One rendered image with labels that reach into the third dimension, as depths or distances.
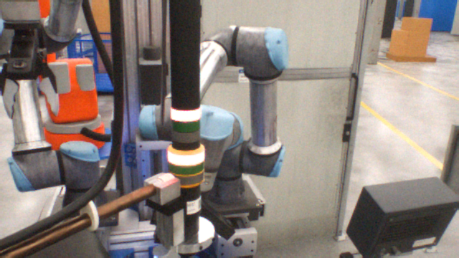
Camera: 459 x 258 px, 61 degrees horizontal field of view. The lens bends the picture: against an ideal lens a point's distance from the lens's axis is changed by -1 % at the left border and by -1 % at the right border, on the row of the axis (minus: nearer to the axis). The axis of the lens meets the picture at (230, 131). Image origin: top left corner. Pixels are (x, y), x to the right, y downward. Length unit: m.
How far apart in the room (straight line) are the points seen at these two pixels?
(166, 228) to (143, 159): 0.95
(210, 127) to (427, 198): 0.72
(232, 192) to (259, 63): 0.51
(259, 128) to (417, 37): 11.87
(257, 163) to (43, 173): 0.67
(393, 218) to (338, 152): 1.78
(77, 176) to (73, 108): 3.19
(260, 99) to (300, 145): 1.54
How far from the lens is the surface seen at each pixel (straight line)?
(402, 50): 12.89
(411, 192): 1.21
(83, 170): 1.35
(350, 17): 2.67
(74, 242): 0.61
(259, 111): 1.22
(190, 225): 0.51
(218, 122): 0.70
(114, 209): 0.42
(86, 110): 4.54
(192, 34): 0.43
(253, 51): 1.10
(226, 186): 1.41
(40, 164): 1.33
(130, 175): 1.57
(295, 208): 2.91
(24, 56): 0.91
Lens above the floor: 1.75
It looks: 19 degrees down
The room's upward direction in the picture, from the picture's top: 2 degrees clockwise
